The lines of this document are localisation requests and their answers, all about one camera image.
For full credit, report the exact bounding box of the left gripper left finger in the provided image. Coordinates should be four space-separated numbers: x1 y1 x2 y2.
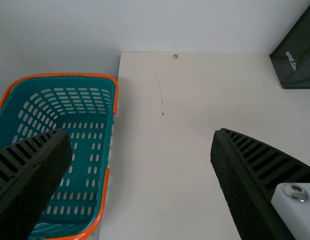
0 128 73 240

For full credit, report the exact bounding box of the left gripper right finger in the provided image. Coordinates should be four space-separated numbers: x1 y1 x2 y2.
210 127 310 240

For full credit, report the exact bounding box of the dark grey bag with straps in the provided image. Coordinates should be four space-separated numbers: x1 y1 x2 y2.
268 2 310 90

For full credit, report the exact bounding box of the teal shopping basket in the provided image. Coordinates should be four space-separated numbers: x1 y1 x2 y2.
0 72 119 240

